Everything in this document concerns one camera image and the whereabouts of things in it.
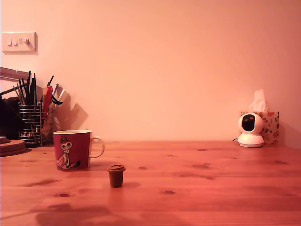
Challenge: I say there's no silver metal utensil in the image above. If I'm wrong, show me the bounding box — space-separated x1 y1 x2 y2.
52 82 71 106

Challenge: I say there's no red cartoon print mug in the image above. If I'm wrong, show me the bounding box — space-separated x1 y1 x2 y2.
53 129 105 172

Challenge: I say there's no small white round camera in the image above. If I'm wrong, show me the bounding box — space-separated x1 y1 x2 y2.
237 112 265 148

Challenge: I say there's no black curved utensil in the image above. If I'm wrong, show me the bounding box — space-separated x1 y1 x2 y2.
51 95 64 106

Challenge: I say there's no white tissue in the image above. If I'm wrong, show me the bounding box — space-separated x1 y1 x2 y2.
248 89 268 112

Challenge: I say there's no black flat spatula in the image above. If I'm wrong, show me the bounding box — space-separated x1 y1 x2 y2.
29 73 38 106

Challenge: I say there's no red kitchen utensil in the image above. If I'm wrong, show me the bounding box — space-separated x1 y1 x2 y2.
42 74 55 113

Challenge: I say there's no round cork trivet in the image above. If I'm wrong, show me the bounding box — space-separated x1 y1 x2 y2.
0 147 26 158
0 139 25 151

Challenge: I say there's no white wall switch plate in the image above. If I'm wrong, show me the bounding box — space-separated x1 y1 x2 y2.
1 32 38 56

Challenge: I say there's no wire kitchen tool rack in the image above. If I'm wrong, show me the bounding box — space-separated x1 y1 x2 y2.
17 101 57 148

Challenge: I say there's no brown wooden stick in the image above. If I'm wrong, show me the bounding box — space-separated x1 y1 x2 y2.
13 85 25 106

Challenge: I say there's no black ribbed appliance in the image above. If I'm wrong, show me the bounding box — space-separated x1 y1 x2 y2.
0 88 20 140

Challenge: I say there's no reddish brown coffee capsule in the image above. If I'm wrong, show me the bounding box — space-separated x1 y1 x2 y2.
106 164 127 188

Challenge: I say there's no grey metal rail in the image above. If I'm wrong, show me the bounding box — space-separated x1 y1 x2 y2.
0 66 32 83

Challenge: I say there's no thin black utensil handle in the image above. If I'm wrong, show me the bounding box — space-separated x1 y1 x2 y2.
25 70 32 106

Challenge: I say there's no floral tissue box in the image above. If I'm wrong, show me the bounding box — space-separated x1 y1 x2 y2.
241 110 280 145

